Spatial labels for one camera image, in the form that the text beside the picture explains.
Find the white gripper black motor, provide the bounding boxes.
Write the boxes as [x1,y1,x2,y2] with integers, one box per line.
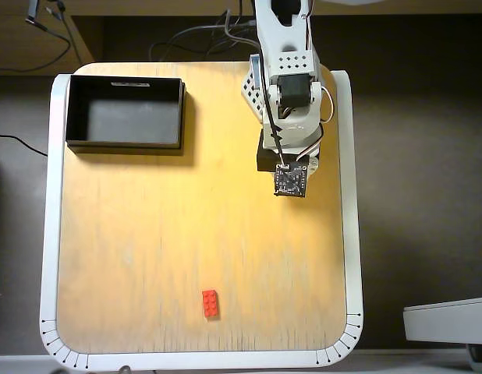
[240,54,325,173]

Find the red lego block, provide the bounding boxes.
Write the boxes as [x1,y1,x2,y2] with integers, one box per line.
[202,289,222,320]

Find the black rectangular bin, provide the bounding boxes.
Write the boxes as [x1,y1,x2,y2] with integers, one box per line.
[65,75,187,157]

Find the light wooden desk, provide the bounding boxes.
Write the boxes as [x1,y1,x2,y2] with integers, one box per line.
[0,0,482,76]

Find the white flat device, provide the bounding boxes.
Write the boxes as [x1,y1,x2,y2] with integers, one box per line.
[403,295,482,346]

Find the black camera cable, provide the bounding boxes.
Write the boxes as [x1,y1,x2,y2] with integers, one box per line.
[260,58,288,167]

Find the red black servo wires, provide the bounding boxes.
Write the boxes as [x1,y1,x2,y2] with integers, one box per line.
[302,0,317,51]

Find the white servo wire loop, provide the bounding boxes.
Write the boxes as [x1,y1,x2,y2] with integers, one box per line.
[321,86,338,125]

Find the black camera circuit board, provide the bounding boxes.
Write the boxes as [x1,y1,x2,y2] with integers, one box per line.
[272,162,309,199]

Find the thin grey cable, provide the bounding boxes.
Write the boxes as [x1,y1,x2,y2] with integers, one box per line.
[45,0,84,65]

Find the thin black cable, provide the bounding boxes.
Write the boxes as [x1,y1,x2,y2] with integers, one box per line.
[0,17,73,74]
[0,133,49,157]

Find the white table rim frame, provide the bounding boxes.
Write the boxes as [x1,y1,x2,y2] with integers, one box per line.
[38,69,363,371]

